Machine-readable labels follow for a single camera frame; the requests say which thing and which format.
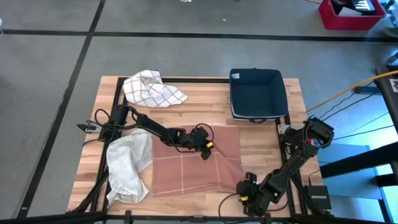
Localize black Netgear network switch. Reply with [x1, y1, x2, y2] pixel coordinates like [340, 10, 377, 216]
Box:
[303, 185, 333, 211]

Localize black device white keys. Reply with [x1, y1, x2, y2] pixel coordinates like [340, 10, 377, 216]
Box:
[330, 0, 386, 16]

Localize black beam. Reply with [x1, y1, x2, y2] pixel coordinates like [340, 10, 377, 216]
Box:
[319, 141, 398, 179]

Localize white towel red checks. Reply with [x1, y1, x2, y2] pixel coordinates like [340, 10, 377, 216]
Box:
[122, 69, 189, 109]

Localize red plastic crate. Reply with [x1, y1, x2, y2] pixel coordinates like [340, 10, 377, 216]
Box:
[318, 0, 387, 31]

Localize black aluminium table frame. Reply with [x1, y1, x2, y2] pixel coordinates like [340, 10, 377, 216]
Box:
[65, 76, 335, 224]

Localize blue furniture panel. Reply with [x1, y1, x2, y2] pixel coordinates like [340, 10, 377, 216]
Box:
[317, 142, 398, 224]

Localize black floor cable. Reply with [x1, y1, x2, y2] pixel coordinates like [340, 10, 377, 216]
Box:
[332, 124, 395, 141]
[320, 80, 379, 121]

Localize white towel beige stripes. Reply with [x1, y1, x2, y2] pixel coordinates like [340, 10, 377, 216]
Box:
[105, 128, 154, 207]

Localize person's shoe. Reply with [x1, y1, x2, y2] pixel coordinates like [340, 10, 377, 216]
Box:
[382, 26, 398, 39]

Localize black desk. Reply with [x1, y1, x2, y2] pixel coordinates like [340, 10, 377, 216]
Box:
[374, 64, 398, 125]

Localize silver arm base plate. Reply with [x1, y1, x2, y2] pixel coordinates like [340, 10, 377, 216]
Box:
[277, 124, 295, 135]

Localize yellow cable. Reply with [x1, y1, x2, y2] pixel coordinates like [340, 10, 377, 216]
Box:
[306, 70, 398, 113]

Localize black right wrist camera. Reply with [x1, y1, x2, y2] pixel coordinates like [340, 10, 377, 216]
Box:
[244, 172, 258, 185]

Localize grey power strip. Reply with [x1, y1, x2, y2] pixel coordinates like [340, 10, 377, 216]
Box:
[354, 85, 379, 95]

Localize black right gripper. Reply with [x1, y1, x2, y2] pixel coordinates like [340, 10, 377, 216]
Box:
[236, 181, 266, 217]

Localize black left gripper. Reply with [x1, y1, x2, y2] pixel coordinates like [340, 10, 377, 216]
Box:
[185, 126, 215, 161]

